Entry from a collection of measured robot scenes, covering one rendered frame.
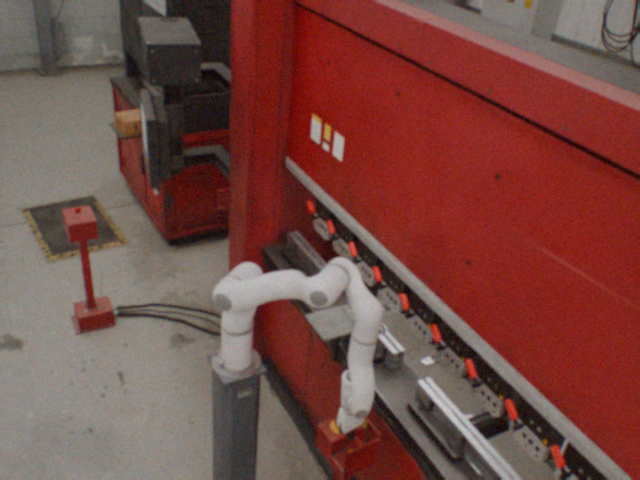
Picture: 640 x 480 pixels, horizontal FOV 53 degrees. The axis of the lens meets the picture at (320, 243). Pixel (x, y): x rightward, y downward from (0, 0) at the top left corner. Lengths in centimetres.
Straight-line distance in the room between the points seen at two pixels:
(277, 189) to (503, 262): 162
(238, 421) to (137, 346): 165
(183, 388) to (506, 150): 256
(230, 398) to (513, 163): 139
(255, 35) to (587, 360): 196
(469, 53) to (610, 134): 55
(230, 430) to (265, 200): 125
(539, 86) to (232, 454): 187
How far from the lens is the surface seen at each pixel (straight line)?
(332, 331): 274
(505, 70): 192
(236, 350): 245
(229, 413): 263
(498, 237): 203
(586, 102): 173
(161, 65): 309
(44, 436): 379
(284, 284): 216
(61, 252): 516
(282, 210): 343
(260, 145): 320
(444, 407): 256
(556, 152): 183
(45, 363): 421
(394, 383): 274
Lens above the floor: 274
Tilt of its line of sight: 32 degrees down
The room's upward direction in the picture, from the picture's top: 6 degrees clockwise
